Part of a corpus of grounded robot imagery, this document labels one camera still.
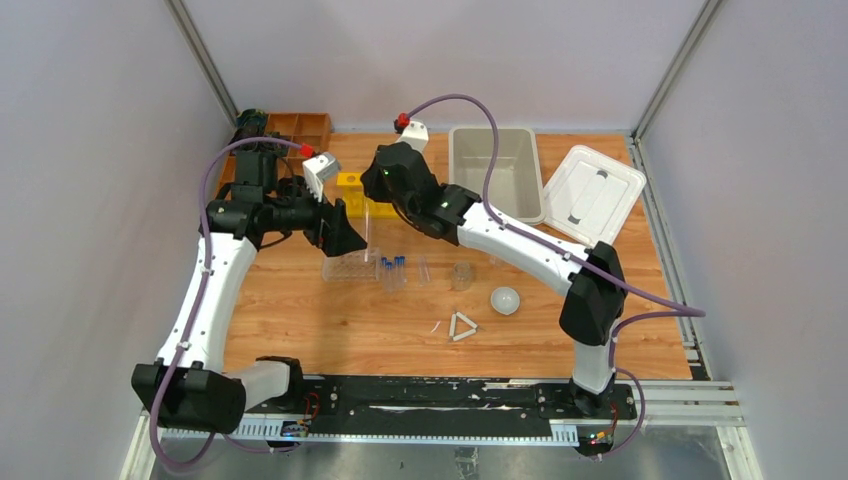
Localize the clear glass test tube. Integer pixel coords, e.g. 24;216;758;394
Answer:
417;256;429;286
419;256;431;285

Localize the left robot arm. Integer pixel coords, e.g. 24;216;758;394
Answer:
131;147;366;434

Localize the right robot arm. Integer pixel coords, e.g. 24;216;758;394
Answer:
360;142;627;418

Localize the clear plastic tube rack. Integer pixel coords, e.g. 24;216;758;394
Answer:
321;248;382;282

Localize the yellow test tube rack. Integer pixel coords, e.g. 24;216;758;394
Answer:
336;172;399;219

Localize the wooden compartment tray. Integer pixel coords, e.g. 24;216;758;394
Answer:
228;109;333;179

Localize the small glass flask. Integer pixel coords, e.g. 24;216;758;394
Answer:
451;262;474;291

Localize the white clay triangle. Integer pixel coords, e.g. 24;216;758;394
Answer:
449;311;479;342

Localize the white porcelain dish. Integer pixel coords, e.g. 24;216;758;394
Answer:
490;286;521;316

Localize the grey plastic bin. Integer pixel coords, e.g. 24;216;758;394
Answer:
448;127;547;225

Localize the white bin lid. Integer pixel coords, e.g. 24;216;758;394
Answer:
543;145;647;247

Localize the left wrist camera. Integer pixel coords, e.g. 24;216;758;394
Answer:
302;153;341;202

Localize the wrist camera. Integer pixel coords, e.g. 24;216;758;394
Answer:
394;113;429;154
302;153;341;202

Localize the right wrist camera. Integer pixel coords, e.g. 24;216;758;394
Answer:
394;113;429;154

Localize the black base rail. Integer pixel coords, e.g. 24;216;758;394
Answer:
250;375;638;440

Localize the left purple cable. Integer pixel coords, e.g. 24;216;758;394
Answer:
148;135;313;473

